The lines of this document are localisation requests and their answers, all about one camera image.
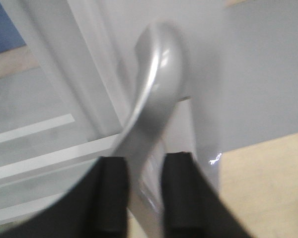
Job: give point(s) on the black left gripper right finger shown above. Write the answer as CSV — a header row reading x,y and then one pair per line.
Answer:
x,y
191,207

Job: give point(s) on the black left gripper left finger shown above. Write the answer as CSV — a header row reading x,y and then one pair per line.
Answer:
x,y
96,207

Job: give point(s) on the silver door handle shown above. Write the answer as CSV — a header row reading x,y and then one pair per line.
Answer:
x,y
161,57

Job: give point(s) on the sliding glass door panel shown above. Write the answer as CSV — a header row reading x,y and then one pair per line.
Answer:
x,y
57,120

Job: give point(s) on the blue wall panel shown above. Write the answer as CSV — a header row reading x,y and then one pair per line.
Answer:
x,y
10,38

